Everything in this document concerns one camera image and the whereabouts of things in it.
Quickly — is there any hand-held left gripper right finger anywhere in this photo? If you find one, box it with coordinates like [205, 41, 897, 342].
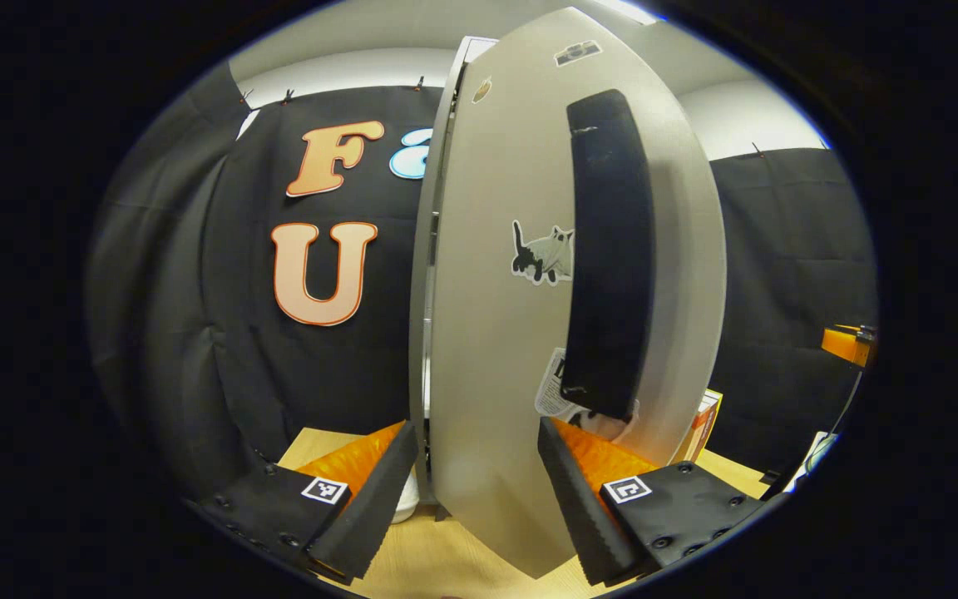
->
[537, 417, 767, 587]

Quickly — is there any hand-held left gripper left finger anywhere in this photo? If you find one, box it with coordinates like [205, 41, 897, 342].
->
[195, 420, 419, 583]

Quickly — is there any white cabinet door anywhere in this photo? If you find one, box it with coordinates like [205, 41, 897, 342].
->
[427, 7, 729, 580]

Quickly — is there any white and grey shoe cabinet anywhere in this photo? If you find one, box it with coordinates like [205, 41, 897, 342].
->
[408, 35, 498, 504]

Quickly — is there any white pumpkin ornament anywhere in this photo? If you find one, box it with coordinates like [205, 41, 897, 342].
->
[390, 474, 422, 525]

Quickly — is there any black backdrop cloth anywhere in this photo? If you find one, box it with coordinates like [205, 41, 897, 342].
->
[708, 148, 879, 483]
[84, 62, 455, 500]

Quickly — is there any white paper with teal edge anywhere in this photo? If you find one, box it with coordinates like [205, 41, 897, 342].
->
[791, 431, 842, 493]

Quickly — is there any orange edged white box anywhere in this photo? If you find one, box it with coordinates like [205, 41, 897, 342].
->
[672, 388, 724, 467]

